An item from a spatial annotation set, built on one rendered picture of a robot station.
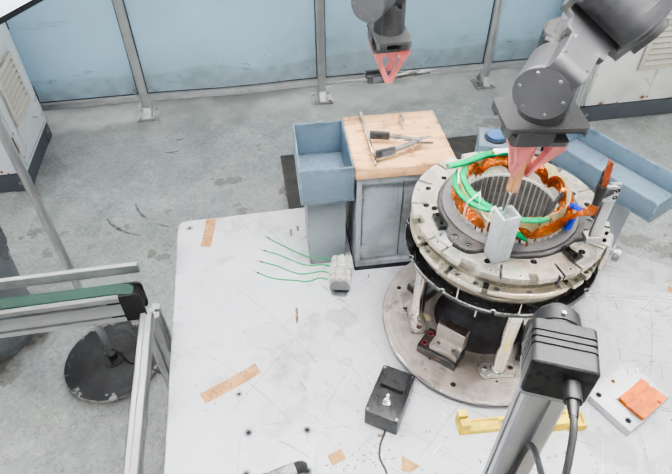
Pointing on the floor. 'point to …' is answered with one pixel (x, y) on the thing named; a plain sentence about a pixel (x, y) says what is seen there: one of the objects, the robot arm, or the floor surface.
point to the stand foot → (87, 351)
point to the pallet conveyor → (156, 338)
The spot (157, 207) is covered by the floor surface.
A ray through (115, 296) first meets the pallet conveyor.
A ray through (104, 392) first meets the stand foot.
